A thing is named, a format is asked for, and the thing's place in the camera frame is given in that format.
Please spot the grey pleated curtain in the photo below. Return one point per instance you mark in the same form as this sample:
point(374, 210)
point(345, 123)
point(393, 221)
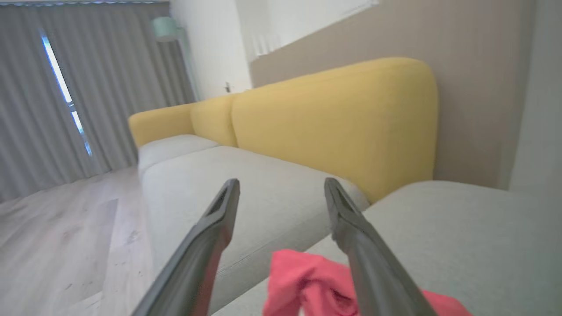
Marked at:
point(123, 87)
point(22, 109)

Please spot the large grey sofa chaise cushion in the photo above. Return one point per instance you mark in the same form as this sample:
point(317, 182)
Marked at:
point(461, 237)

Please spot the red jersey with white print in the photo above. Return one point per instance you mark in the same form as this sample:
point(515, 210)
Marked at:
point(298, 281)

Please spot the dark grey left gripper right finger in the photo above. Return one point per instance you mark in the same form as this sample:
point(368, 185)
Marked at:
point(377, 281)

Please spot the wide yellow sofa backrest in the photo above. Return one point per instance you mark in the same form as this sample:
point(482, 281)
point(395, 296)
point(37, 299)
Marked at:
point(342, 123)

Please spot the narrow yellow sofa backrest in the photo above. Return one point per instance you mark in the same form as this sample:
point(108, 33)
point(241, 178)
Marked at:
point(213, 118)

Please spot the mint green floor lamp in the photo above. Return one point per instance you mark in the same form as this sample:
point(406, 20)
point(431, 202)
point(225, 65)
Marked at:
point(166, 28)

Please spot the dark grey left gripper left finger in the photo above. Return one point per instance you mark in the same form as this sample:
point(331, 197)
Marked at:
point(193, 272)

